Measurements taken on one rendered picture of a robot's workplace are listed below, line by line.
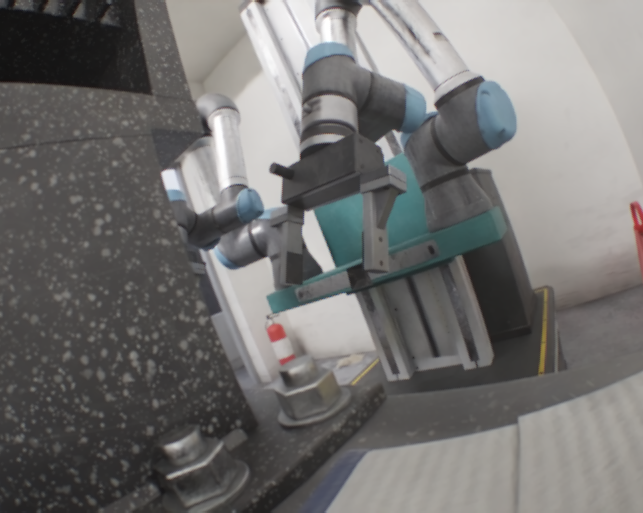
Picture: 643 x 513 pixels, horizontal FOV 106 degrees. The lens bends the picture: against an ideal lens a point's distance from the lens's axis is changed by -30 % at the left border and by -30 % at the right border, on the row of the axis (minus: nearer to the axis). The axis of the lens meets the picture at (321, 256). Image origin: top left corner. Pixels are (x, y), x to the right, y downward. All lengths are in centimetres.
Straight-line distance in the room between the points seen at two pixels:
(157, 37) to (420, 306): 92
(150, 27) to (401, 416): 33
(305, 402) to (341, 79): 39
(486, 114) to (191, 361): 57
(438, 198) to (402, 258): 15
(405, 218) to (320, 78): 52
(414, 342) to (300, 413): 92
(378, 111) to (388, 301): 68
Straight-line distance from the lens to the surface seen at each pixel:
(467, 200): 72
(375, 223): 35
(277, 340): 277
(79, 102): 24
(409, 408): 18
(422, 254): 72
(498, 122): 64
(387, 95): 51
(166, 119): 26
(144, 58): 30
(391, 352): 108
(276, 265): 98
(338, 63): 49
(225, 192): 84
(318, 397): 18
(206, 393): 19
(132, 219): 19
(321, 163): 41
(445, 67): 68
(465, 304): 94
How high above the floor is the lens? 74
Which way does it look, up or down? 1 degrees up
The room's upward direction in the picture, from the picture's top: 22 degrees counter-clockwise
